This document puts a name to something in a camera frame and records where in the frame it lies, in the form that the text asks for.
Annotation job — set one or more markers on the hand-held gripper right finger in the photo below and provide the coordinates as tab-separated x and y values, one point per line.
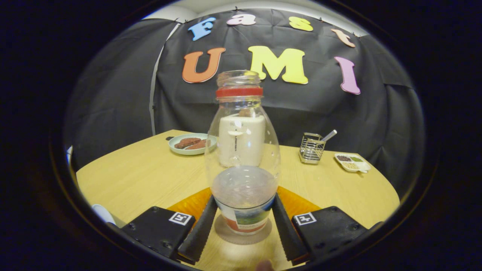
327	231

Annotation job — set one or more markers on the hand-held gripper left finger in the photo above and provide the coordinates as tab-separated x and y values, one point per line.
162	229

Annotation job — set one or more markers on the white cup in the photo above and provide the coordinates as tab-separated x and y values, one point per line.
102	213

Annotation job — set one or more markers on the round brown coaster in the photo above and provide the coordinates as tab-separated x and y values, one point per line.
225	235

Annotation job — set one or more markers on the clear plastic juice bottle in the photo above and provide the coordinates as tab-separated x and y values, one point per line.
243	188

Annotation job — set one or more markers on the wooden table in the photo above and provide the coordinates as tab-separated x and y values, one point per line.
150	177

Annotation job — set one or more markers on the white divided seed dish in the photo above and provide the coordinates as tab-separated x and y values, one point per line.
352	162

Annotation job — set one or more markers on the pale green plate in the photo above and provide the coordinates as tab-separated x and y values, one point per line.
177	149

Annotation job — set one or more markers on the brown meat piece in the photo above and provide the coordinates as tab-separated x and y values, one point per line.
186	142
199	145

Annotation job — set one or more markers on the white toaster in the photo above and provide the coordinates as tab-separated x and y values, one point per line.
241	146

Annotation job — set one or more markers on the black backdrop cloth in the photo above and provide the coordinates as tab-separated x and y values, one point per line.
301	109

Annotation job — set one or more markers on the brown bread slice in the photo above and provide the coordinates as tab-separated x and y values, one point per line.
245	112

